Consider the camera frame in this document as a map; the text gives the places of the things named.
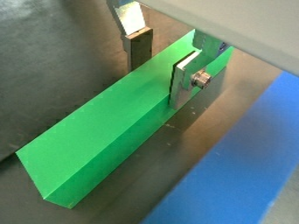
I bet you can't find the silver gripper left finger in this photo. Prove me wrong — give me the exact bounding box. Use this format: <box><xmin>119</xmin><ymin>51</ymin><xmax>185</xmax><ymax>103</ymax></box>
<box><xmin>107</xmin><ymin>0</ymin><xmax>153</xmax><ymax>72</ymax></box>

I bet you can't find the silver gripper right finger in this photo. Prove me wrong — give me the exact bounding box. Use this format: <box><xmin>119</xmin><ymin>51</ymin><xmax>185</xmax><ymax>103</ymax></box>
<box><xmin>168</xmin><ymin>30</ymin><xmax>228</xmax><ymax>109</ymax></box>

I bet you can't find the long blue block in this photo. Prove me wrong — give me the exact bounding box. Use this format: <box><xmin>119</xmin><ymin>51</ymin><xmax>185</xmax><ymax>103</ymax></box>
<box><xmin>140</xmin><ymin>72</ymin><xmax>299</xmax><ymax>224</ymax></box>

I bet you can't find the long green block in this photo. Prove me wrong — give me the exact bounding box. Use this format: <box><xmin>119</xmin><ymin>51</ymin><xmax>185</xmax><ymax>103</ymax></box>
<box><xmin>13</xmin><ymin>29</ymin><xmax>235</xmax><ymax>210</ymax></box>

